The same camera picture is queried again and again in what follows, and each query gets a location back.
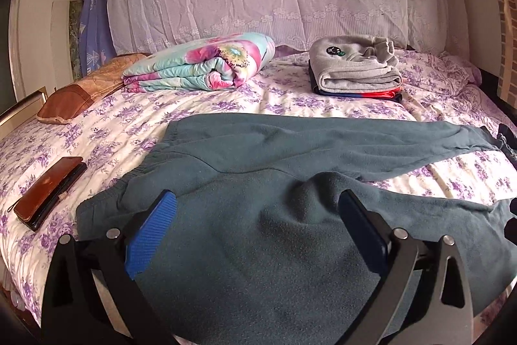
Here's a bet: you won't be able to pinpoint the green marbled panel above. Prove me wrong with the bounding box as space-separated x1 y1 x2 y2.
68 0 84 69

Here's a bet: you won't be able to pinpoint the white framed door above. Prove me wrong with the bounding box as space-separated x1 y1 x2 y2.
0 0 26 115

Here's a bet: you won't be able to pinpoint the folded grey pants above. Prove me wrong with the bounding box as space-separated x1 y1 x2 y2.
309 35 403 95

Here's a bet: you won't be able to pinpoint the folded floral quilt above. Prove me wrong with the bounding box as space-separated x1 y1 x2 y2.
122 32 276 92

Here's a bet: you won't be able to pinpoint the dark teal pants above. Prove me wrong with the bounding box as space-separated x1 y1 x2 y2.
76 114 517 341

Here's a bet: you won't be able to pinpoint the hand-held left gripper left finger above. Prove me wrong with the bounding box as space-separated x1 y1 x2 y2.
41 189 178 345

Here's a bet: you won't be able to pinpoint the brown pillow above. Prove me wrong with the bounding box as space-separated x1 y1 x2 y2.
36 53 152 125

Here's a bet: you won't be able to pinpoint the purple floral bedsheet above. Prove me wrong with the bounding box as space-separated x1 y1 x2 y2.
0 46 517 345

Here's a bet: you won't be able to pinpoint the checkered beige curtain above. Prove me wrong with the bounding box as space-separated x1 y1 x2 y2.
487 0 517 107

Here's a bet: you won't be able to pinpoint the purple floral pillow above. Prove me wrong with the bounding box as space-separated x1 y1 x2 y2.
438 51 483 87

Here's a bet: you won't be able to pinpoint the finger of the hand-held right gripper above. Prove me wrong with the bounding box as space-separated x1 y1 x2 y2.
498 124 517 164

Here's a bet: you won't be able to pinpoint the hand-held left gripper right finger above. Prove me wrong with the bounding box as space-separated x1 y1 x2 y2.
338 189 474 345

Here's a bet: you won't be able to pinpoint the blue patterned cloth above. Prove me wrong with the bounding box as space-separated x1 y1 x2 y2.
79 0 118 67

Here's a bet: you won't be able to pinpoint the folded red navy garment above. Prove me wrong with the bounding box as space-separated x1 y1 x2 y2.
308 60 404 103

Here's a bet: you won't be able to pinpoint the brown wallet phone case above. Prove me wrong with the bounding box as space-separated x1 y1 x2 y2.
13 156 88 231

